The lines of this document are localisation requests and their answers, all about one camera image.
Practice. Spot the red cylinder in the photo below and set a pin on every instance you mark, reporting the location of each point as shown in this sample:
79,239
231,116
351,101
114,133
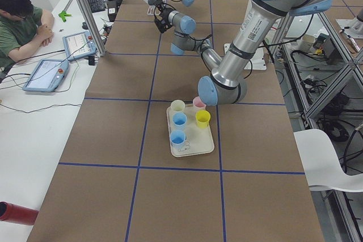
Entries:
18,214

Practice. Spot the near blue teach pendant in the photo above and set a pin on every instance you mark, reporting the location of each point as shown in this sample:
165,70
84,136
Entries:
46,76

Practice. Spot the white chair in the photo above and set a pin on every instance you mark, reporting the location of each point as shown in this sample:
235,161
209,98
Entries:
321,164

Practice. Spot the blue teach pendant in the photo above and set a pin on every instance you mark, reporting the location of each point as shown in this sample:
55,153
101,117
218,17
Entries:
46,76
79,45

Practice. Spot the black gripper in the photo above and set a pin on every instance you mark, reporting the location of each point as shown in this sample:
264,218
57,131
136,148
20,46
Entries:
162,22

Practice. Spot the small black box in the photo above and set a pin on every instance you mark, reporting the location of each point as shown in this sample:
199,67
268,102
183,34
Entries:
91,60

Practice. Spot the pink plastic cup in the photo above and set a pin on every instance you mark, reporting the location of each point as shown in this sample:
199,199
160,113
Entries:
198,104

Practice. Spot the aluminium frame post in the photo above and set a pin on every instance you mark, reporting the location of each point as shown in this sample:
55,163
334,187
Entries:
92,27

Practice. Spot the far blue teach pendant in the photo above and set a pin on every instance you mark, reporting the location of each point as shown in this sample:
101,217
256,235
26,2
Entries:
79,45

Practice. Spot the person in green shirt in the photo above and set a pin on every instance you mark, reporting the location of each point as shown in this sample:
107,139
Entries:
24,28

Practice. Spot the yellow plastic cup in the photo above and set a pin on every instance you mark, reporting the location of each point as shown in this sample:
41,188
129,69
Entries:
202,119

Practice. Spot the light blue cup near corner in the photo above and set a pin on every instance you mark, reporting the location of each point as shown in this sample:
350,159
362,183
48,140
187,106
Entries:
177,138

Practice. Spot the cream white cup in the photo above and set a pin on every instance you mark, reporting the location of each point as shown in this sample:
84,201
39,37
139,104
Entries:
177,106

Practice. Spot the green plastic clamp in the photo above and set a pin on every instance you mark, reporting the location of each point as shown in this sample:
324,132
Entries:
63,15

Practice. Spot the white plastic serving tray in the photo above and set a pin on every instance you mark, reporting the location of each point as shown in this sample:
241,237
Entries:
198,141

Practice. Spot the light blue cup middle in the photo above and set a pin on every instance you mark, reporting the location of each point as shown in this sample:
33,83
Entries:
179,120

